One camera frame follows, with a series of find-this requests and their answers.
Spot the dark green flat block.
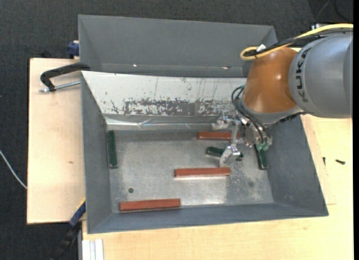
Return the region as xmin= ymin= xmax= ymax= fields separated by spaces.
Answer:
xmin=205 ymin=146 xmax=245 ymax=161
xmin=254 ymin=142 xmax=270 ymax=170
xmin=107 ymin=129 xmax=118 ymax=170

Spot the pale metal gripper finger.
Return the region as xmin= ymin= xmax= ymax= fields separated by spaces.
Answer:
xmin=226 ymin=148 xmax=243 ymax=166
xmin=219 ymin=145 xmax=236 ymax=168

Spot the red-brown flat block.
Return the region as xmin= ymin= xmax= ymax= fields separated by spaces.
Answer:
xmin=173 ymin=166 xmax=232 ymax=179
xmin=119 ymin=198 xmax=182 ymax=212
xmin=197 ymin=131 xmax=240 ymax=141

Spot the grey metal bin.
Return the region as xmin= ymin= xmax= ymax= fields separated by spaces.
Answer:
xmin=77 ymin=14 xmax=329 ymax=234

